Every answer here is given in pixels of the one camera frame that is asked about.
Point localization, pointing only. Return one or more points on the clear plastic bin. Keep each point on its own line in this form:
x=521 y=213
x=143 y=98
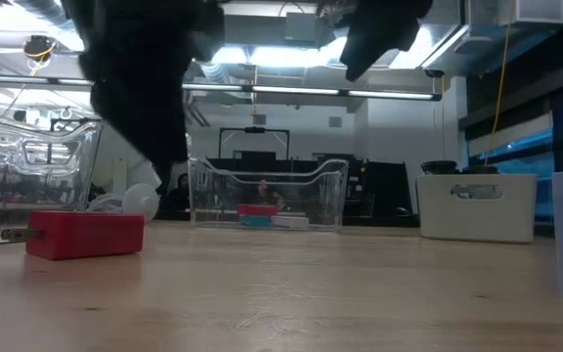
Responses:
x=66 y=161
x=311 y=195

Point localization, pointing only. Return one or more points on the black background rig frame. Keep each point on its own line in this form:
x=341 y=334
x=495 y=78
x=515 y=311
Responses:
x=254 y=130

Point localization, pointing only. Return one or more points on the black ceiling dome camera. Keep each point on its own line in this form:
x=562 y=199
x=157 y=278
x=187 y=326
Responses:
x=434 y=73

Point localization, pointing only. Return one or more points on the teal block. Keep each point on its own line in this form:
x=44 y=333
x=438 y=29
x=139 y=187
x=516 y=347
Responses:
x=254 y=221

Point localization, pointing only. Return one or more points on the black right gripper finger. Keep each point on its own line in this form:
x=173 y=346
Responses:
x=374 y=44

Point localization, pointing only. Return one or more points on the red charger with prongs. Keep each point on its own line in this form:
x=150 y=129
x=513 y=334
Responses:
x=86 y=234

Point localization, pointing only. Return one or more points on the white cylindrical lamp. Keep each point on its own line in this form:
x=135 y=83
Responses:
x=115 y=171

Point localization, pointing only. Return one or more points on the white block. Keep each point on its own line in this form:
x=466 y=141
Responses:
x=291 y=223

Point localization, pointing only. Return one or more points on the linear ceiling light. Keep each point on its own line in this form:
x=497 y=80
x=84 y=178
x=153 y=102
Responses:
x=311 y=91

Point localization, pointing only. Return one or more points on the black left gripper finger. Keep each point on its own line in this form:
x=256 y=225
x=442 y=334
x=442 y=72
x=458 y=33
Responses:
x=149 y=127

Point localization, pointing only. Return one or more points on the person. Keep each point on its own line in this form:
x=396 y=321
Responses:
x=180 y=195
x=263 y=190

